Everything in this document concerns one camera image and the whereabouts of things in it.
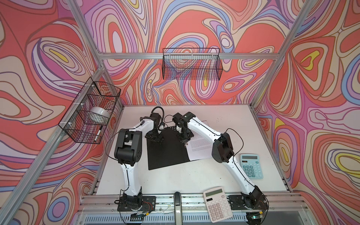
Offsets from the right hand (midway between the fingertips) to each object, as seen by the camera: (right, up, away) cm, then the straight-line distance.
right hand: (186, 144), depth 94 cm
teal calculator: (+40, -11, -8) cm, 43 cm away
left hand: (-20, +3, +5) cm, 21 cm away
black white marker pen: (-47, +10, -22) cm, 52 cm away
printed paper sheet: (+9, -2, 0) cm, 9 cm away
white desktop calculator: (+16, -27, -22) cm, 38 cm away
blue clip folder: (-10, -5, 0) cm, 11 cm away
